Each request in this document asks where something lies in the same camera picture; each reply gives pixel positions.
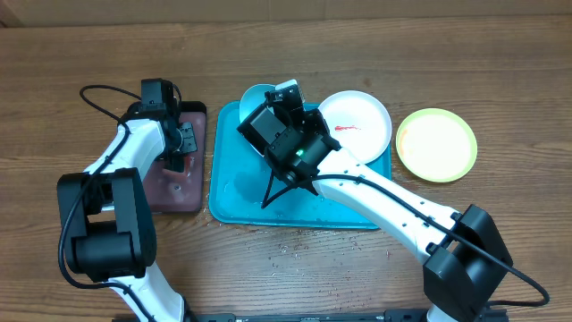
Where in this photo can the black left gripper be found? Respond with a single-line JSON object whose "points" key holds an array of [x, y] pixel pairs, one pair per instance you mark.
{"points": [[189, 138]]}

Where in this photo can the light blue plate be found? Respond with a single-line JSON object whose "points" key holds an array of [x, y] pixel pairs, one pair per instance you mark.
{"points": [[253, 98]]}

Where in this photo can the pink white plate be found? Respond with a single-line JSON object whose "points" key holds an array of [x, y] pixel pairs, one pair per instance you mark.
{"points": [[359, 122]]}

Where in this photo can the yellow green plate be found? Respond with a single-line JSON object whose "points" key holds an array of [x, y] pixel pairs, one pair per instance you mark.
{"points": [[436, 145]]}

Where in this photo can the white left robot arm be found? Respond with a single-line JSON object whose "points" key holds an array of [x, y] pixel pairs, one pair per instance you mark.
{"points": [[108, 237]]}

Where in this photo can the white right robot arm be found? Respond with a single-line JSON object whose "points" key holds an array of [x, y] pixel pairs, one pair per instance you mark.
{"points": [[328, 151]]}

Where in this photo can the dark red water tray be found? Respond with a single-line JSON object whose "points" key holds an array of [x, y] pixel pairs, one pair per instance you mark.
{"points": [[168, 191]]}

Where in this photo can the teal plastic tray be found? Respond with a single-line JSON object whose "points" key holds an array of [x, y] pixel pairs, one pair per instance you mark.
{"points": [[239, 180]]}

